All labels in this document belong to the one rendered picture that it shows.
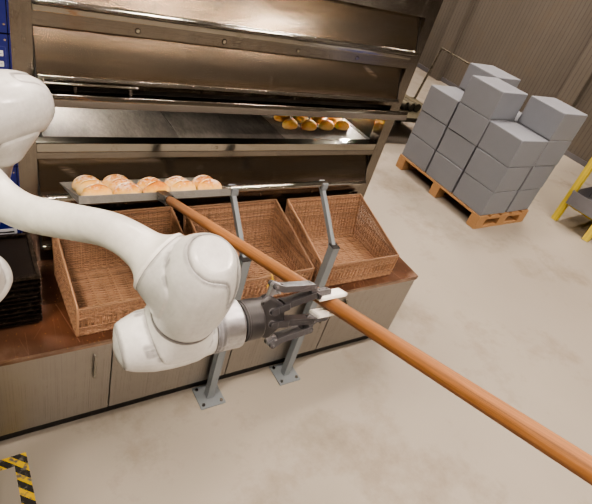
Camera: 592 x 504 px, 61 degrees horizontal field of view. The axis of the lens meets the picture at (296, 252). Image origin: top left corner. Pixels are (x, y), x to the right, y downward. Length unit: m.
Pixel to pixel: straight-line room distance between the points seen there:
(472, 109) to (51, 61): 4.15
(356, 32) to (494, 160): 2.91
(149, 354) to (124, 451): 1.82
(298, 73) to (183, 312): 1.95
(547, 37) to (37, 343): 8.87
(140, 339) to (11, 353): 1.44
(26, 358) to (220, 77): 1.38
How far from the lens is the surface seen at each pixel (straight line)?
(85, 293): 2.40
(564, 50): 9.54
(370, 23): 2.66
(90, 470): 2.55
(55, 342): 2.22
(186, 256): 0.65
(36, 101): 1.13
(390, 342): 0.87
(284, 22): 2.37
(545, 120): 5.48
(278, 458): 2.68
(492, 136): 5.25
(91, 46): 2.14
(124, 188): 1.84
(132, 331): 0.79
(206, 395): 2.77
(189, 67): 2.26
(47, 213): 0.84
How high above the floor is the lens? 2.23
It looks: 35 degrees down
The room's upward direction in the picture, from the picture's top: 19 degrees clockwise
